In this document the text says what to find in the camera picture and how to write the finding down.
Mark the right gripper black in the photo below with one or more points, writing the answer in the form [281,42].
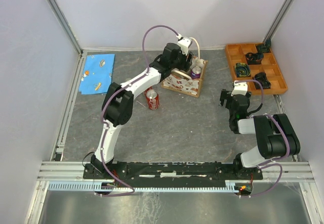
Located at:
[225,95]

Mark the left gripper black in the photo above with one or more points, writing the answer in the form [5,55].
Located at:
[186,65]

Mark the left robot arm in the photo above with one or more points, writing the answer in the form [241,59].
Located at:
[118,105]

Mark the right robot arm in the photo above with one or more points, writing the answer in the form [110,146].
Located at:
[275,137]

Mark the canvas tote bag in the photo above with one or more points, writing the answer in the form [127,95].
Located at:
[182,82]

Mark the rolled blue yellow sock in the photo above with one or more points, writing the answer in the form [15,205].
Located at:
[242,70]

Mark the rolled black sock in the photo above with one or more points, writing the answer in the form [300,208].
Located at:
[263,80]

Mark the wooden compartment tray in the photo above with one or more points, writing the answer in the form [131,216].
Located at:
[235,53]

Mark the black sock centre tray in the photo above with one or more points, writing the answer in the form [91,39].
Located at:
[254,58]

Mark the dark sock top corner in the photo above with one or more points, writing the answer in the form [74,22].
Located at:
[264,47]

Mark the blue patterned cloth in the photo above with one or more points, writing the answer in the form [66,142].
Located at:
[97,74]

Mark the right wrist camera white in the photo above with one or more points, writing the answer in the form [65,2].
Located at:
[239,88]

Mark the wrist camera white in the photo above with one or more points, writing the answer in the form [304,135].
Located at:
[184,43]
[239,88]

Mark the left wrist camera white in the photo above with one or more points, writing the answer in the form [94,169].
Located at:
[184,43]

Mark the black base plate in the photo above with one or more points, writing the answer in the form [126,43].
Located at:
[182,175]

